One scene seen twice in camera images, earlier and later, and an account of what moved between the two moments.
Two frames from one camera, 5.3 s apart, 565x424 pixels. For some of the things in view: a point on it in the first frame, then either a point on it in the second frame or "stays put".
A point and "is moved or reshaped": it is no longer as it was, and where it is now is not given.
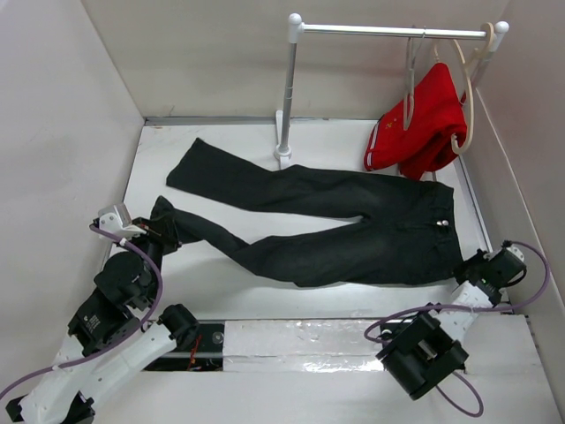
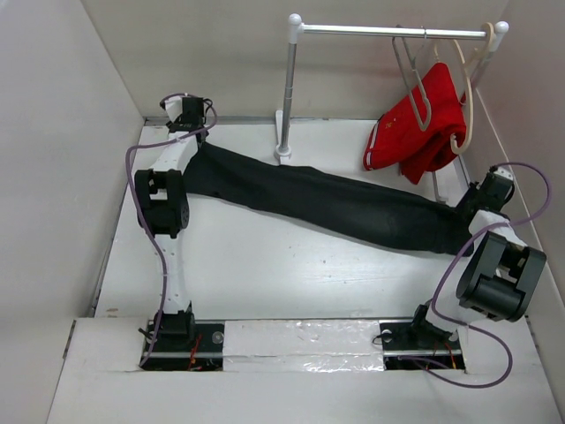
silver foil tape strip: x=299 y=345 stays put
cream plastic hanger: x=466 y=65 stays put
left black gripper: x=147 y=223 → x=169 y=124
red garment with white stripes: x=427 y=147 stays put
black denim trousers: x=405 y=230 is moved or reshaped
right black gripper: x=479 y=256 → x=473 y=190
